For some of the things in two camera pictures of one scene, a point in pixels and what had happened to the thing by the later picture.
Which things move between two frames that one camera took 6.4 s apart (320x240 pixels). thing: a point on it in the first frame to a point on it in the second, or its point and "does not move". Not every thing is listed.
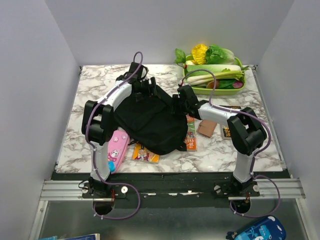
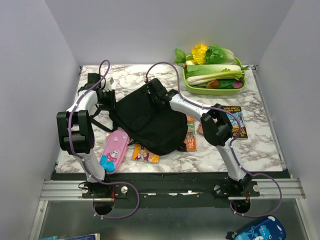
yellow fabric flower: x=199 y=54 does not move
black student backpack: x=151 y=122 does not move
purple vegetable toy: x=237 y=84 does not move
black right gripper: x=175 y=99 to x=148 y=94
